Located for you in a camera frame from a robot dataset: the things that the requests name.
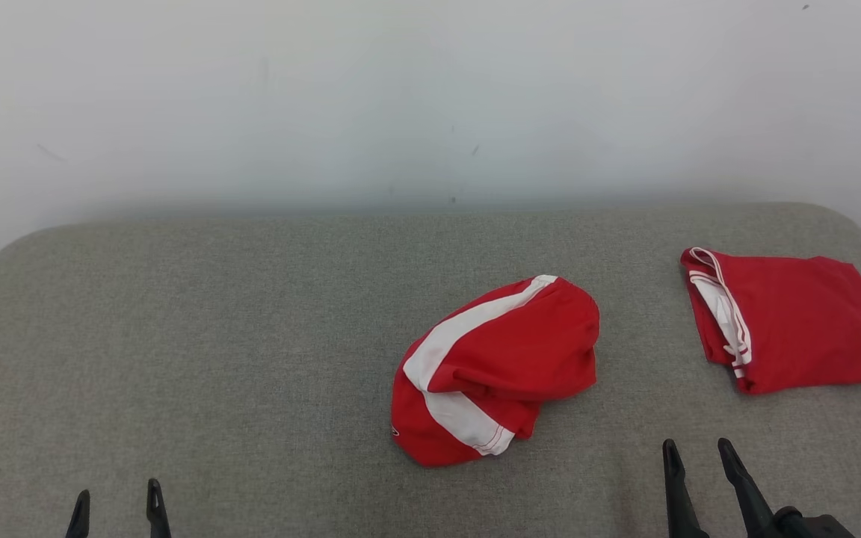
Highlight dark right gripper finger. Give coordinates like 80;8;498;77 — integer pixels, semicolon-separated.
662;439;709;538
717;438;779;538

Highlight red jersey shirt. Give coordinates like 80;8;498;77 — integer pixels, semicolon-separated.
681;247;861;395

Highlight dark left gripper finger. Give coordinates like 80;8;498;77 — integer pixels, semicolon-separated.
146;478;172;538
66;489;92;538

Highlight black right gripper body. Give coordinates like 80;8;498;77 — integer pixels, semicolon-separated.
773;507;855;538

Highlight red white-striped shorts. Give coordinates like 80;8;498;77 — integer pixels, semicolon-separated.
391;274;601;468

